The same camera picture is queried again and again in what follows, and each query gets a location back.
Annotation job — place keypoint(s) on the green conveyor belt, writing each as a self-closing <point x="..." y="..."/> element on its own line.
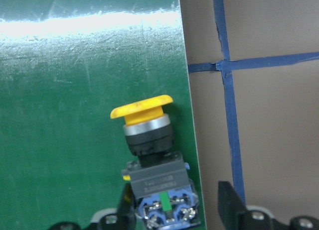
<point x="64" y="65"/>

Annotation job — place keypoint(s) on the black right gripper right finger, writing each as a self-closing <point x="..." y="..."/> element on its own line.
<point x="231" y="208"/>

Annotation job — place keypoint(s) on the yellow push button switch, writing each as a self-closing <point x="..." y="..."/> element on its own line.
<point x="166" y="198"/>

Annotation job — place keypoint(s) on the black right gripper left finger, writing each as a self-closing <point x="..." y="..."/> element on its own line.
<point x="126" y="219"/>

